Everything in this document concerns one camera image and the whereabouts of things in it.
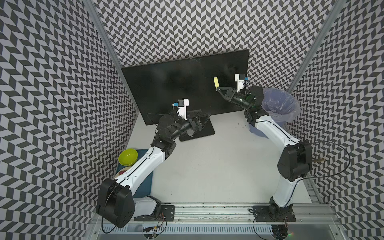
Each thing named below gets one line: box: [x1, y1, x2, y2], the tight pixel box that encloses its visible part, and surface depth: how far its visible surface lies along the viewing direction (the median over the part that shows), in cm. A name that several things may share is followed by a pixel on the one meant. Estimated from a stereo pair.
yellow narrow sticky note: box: [213, 76, 220, 90], surface depth 77 cm
